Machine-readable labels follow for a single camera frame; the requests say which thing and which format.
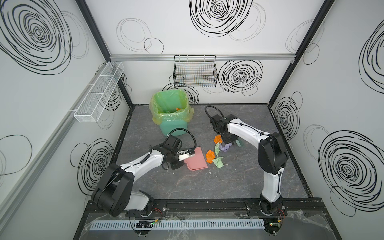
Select pink plastic dustpan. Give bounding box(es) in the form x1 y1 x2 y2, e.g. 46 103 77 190
184 147 208 171

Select teal hand brush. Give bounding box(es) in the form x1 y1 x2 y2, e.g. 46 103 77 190
235 139 244 148

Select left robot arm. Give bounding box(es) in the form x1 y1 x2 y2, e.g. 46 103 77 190
91 128 197 217

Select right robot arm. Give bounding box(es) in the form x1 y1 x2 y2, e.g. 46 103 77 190
205 105 290 216

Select orange paper scrap far right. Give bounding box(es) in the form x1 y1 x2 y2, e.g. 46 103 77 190
214 135 223 144

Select orange paper scrap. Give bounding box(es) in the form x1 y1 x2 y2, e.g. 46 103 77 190
214 135 223 144
206 150 216 164

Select small green scrap right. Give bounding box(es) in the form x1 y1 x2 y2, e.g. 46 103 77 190
215 143 221 156

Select purple paper scrap right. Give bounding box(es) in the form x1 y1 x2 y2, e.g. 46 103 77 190
219 143 233 152

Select orange paper scrap centre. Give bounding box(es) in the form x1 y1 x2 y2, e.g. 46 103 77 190
206 150 216 164

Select green paper scrap front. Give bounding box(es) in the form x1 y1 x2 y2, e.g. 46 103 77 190
213 157 224 169

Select green trash bin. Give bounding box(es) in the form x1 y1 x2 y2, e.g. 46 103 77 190
151 89 194 137

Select yellow-green bin liner bag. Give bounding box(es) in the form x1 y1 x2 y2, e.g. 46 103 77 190
149 89 195 125

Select black wire basket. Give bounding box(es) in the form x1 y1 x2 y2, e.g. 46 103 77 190
173 55 219 88

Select grey slotted cable duct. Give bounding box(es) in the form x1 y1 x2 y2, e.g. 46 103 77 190
89 219 265 231

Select white mesh wall shelf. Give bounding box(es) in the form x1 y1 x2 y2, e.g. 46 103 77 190
74 62 124 123

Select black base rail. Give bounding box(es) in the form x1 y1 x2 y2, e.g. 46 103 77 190
86 197 326 214

